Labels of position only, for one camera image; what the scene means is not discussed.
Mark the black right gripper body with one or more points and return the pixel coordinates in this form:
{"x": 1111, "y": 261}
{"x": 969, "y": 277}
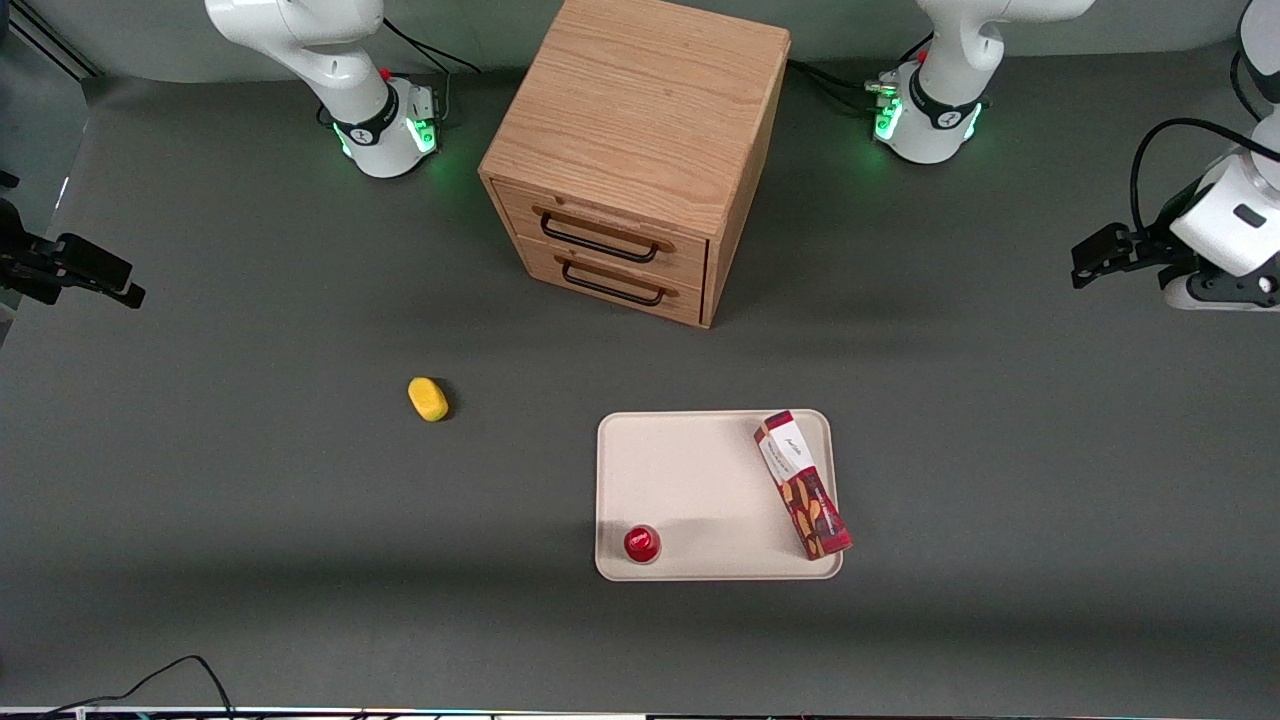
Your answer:
{"x": 22, "y": 262}

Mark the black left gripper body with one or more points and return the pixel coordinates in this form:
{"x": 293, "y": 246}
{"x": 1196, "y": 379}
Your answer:
{"x": 1146, "y": 246}

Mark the red cookie box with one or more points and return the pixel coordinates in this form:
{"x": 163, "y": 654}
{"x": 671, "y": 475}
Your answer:
{"x": 803, "y": 485}

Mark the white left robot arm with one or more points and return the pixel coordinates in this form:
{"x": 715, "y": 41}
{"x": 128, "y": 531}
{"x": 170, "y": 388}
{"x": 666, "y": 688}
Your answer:
{"x": 940, "y": 100}

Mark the beige plastic tray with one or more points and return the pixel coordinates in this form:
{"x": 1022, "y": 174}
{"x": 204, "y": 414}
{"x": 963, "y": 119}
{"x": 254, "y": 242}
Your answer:
{"x": 700, "y": 490}

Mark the yellow sponge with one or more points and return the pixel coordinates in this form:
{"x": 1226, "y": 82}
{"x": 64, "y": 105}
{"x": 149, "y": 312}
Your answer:
{"x": 428, "y": 399}

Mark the wooden drawer front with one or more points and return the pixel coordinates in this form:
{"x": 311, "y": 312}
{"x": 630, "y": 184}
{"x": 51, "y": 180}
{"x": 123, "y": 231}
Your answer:
{"x": 690, "y": 260}
{"x": 680, "y": 300}

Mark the wooden drawer cabinet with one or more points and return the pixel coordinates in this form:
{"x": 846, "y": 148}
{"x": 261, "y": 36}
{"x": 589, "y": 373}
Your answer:
{"x": 640, "y": 110}

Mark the red cup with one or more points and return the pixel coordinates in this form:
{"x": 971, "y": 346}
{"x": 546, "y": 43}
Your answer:
{"x": 641, "y": 543}

